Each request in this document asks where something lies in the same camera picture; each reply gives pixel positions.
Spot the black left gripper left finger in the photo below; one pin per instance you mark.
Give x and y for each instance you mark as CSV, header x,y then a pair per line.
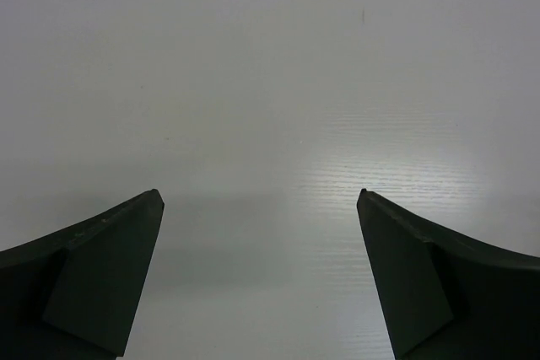
x,y
74,293

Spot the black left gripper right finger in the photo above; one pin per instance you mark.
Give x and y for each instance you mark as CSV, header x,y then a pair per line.
x,y
445,295

